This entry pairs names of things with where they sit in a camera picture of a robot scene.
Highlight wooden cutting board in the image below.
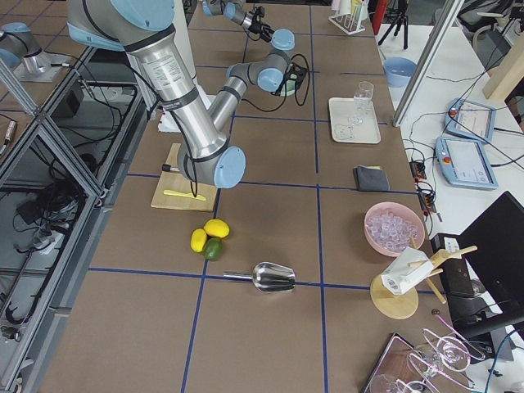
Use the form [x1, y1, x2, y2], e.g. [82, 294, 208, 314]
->
[150, 142, 220, 213]

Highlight aluminium frame post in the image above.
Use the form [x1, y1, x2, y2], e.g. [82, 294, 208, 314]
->
[392, 0, 464, 127]

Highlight blue teach pendant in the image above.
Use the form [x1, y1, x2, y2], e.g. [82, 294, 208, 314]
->
[444, 98, 496, 143]
[435, 137, 499, 190]

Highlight green ceramic bowl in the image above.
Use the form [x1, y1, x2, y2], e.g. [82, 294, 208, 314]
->
[276, 78, 296, 97]

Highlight cream bear tray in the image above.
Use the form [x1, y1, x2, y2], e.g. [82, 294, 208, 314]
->
[328, 97, 381, 144]

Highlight green lime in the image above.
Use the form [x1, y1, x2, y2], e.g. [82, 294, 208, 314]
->
[202, 237, 223, 260]

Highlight hanging wine glasses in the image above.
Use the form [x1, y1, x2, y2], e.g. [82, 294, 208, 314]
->
[363, 316, 486, 392]

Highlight silver handled knife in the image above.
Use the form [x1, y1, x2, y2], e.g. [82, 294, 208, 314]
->
[161, 164, 179, 173]

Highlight pink bowl with ice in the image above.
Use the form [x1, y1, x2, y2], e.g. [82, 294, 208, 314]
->
[364, 202, 426, 257]

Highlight white paper carton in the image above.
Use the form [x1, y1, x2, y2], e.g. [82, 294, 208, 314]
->
[381, 247, 433, 296]

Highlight white wire cup rack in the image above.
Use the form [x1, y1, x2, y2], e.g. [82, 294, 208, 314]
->
[328, 0, 368, 35]

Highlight grey folded cloth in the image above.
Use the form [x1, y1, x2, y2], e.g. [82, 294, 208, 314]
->
[353, 165, 390, 192]

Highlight wooden cup stand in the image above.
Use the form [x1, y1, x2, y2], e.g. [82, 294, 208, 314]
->
[370, 246, 477, 319]

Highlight metal ice scoop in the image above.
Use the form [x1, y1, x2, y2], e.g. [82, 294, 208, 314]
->
[223, 261, 296, 293]

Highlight black monitor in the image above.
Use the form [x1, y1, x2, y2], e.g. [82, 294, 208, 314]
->
[441, 191, 523, 338]

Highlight blue plastic bowl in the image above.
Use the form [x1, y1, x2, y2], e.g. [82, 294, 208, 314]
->
[383, 57, 417, 88]

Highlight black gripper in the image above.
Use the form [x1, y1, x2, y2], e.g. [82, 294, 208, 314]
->
[245, 6, 273, 43]
[283, 62, 306, 92]

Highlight yellow lemon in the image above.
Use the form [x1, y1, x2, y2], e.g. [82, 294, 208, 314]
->
[190, 228, 208, 253]
[203, 219, 230, 238]

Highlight clear wine glass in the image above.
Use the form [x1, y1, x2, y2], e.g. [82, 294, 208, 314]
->
[348, 81, 374, 126]

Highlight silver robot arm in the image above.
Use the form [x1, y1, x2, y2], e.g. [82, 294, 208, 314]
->
[202, 0, 274, 43]
[67, 1, 295, 188]

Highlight yellow plastic knife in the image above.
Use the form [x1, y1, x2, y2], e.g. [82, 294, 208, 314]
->
[163, 189, 206, 201]

